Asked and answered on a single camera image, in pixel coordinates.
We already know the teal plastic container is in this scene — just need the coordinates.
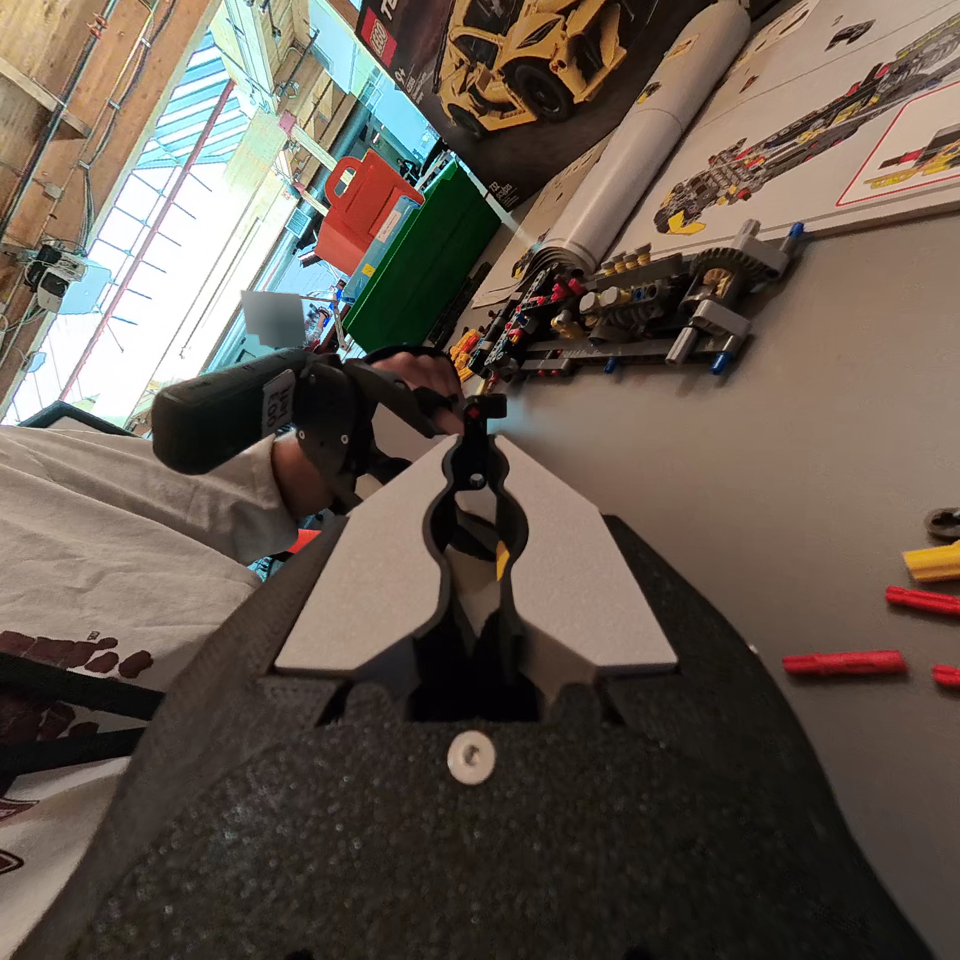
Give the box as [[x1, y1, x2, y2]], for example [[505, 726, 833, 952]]
[[366, 195, 426, 280]]

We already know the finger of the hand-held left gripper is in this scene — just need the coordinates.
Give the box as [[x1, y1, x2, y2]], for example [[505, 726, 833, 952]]
[[369, 411, 445, 483]]

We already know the lego instruction booklet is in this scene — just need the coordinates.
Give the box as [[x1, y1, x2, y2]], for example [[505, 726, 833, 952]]
[[472, 0, 960, 309]]

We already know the person's left forearm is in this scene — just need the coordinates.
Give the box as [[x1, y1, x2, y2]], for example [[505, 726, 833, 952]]
[[268, 437, 340, 520]]

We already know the lego set box yellow car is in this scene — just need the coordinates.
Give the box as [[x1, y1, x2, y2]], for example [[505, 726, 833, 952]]
[[356, 0, 751, 204]]

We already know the person's left hand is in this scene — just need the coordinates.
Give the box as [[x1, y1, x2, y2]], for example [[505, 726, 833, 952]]
[[371, 352, 462, 399]]

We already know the black strap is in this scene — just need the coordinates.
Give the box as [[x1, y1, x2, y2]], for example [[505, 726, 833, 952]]
[[0, 652, 166, 781]]

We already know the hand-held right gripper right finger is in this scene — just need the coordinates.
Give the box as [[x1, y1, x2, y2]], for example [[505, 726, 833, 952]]
[[487, 435, 681, 693]]

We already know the partly built lego chassis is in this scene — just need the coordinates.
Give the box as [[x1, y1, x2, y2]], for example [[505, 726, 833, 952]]
[[450, 221, 807, 384]]

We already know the pile of lego pins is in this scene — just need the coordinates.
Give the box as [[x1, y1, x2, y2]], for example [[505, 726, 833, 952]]
[[780, 506, 960, 691]]

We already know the orange tote bag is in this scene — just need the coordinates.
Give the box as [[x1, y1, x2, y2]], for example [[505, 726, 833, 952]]
[[313, 150, 425, 275]]

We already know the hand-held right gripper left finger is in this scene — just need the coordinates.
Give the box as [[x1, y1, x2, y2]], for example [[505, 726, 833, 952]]
[[273, 435, 460, 680]]

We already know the green plastic bin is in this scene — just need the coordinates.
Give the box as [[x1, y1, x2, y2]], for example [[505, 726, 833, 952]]
[[343, 159, 502, 354]]

